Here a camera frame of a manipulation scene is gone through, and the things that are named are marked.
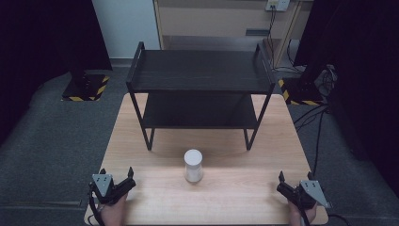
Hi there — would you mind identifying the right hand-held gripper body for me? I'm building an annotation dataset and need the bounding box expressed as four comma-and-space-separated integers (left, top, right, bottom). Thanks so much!
276, 179, 332, 210

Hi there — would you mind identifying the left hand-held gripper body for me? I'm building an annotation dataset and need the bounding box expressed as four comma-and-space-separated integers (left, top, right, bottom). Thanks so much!
88, 173, 137, 206

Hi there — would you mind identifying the white cylindrical jar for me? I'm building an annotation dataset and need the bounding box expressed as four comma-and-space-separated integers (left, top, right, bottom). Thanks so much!
184, 149, 204, 184

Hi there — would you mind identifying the black two-tier shelf rack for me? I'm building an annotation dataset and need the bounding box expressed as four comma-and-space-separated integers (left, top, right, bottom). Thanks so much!
125, 40, 277, 152

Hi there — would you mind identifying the person's right hand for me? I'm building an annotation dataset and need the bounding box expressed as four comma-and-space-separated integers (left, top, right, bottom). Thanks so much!
288, 201, 318, 226

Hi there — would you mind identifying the person's left hand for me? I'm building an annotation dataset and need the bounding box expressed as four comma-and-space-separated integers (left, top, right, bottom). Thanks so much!
99, 192, 128, 226

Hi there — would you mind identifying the black stand base striped tape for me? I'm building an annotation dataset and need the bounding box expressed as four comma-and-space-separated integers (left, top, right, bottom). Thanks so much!
278, 77, 325, 106
61, 73, 111, 103

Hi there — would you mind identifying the black curtain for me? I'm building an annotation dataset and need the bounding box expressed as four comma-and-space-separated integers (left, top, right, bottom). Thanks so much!
293, 0, 399, 200
0, 0, 113, 146

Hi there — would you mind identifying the beige wooden cabinet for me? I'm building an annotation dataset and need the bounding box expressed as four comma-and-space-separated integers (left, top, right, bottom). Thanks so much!
152, 0, 314, 69

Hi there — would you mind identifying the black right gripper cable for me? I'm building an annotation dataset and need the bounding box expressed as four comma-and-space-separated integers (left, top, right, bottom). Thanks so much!
297, 205, 311, 226

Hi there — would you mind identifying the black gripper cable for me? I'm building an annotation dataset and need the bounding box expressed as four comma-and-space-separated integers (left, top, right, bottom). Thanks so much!
88, 189, 105, 226
297, 205, 311, 226

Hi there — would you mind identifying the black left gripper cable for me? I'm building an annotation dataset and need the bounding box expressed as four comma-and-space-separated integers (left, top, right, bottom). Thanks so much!
88, 189, 105, 226

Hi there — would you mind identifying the black floor cable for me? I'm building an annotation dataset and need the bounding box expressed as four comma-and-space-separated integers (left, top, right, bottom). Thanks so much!
327, 213, 352, 226
293, 104, 331, 177

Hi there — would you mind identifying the tangled cable bundle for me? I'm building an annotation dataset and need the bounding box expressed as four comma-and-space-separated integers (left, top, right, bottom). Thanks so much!
315, 63, 339, 96

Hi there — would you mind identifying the black socket cable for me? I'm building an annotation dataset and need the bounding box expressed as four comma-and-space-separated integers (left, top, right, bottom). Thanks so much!
265, 5, 306, 75

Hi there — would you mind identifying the white wall socket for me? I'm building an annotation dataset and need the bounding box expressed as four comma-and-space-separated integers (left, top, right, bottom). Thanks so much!
264, 0, 292, 13

